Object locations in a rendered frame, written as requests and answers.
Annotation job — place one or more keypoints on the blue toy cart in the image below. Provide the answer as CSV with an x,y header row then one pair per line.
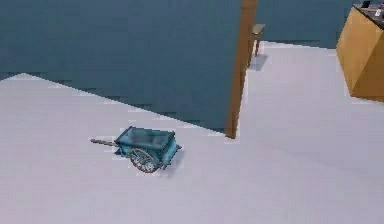
x,y
146,141

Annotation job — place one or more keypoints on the small brown wooden table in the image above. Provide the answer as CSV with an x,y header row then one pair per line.
x,y
257,30

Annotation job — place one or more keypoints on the yellow wooden cabinet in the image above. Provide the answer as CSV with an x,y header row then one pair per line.
x,y
361,53

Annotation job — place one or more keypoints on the small black object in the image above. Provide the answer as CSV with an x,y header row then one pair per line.
x,y
366,4

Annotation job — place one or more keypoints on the small white object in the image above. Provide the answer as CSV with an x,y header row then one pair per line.
x,y
377,12

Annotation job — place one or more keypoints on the brown wooden door frame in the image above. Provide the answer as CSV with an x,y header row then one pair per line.
x,y
240,66

